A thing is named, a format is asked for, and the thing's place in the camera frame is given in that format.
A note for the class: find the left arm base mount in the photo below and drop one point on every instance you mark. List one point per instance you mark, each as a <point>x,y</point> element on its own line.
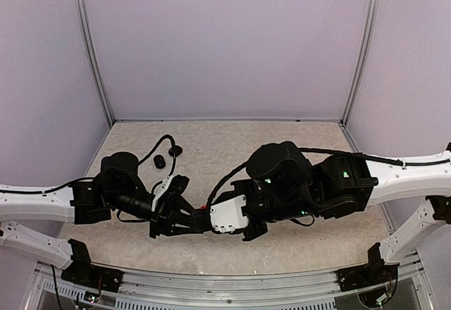
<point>82,271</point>

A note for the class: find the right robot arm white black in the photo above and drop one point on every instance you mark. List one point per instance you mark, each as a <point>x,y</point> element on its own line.
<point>283,185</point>

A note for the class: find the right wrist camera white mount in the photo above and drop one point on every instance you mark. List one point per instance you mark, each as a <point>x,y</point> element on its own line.
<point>227,216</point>

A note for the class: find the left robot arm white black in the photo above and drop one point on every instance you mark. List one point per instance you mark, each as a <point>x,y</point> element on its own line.
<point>84,201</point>

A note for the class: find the left aluminium corner post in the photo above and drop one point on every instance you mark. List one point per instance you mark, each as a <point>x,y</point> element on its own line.
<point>88,42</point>

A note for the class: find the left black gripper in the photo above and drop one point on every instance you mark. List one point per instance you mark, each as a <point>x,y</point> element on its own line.
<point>165,214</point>

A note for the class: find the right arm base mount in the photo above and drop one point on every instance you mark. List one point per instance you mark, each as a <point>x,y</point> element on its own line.
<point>374,281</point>

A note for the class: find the glossy black earbud case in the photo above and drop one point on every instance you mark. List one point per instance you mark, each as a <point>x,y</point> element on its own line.
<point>175,151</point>

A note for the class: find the right aluminium corner post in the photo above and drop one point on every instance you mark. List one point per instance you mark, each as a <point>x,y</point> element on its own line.
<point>364,48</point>

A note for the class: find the aluminium front rail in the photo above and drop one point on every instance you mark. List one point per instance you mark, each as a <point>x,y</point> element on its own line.
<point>157,290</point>

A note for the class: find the small black charging case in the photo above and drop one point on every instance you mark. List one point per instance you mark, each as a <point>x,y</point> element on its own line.
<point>159,161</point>

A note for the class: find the aluminium corner post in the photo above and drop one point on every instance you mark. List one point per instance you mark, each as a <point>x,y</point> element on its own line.
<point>364,48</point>
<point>88,42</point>

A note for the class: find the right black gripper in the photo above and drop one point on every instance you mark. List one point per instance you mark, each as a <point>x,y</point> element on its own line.
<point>242,184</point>

